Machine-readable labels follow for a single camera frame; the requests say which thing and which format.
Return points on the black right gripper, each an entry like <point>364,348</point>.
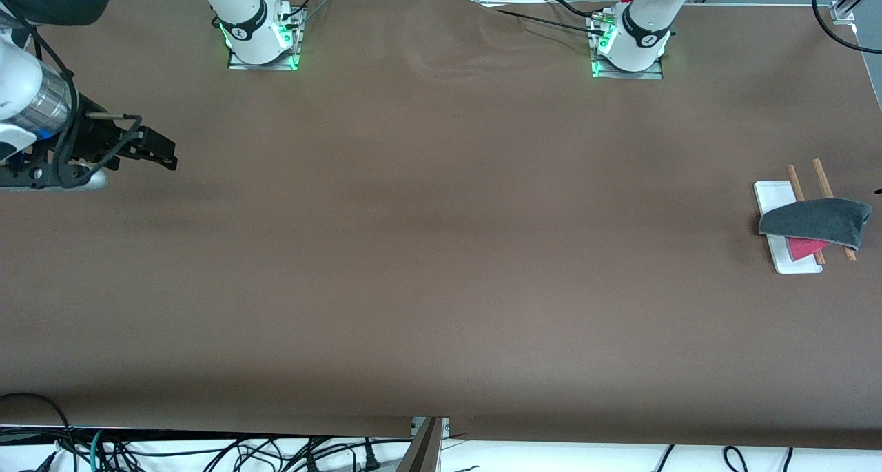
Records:
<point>94,136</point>

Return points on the pink and grey towel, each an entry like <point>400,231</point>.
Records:
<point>823,224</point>

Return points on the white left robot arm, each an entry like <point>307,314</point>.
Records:
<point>641,31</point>

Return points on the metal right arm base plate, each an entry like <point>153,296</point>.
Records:
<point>265,63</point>

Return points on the metal table edge bracket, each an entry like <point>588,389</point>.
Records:
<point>431,425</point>

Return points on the white rack base plate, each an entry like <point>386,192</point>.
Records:
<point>775,196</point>

